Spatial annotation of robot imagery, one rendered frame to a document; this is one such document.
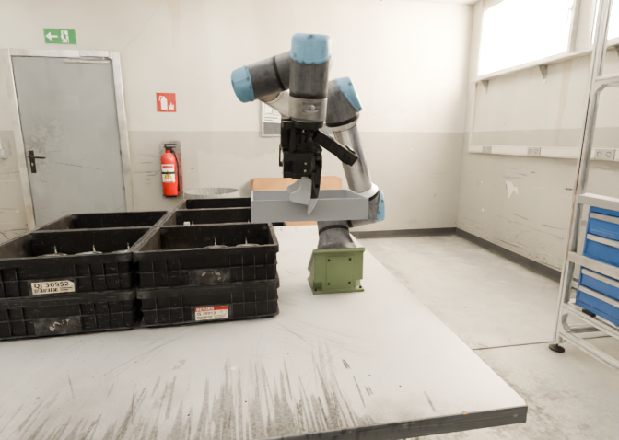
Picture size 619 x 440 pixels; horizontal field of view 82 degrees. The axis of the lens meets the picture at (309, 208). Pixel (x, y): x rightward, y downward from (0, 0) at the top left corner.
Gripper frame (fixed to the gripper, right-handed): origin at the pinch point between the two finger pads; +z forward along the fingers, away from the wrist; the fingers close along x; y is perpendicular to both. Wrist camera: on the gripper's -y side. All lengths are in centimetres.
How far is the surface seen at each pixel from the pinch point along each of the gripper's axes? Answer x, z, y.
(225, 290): -12.3, 32.1, 20.6
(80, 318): -13, 38, 59
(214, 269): -14.8, 26.3, 23.3
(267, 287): -11.9, 32.1, 8.5
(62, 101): -351, 47, 185
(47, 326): -12, 39, 67
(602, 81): -83, -21, -166
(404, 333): 5.9, 37.7, -27.6
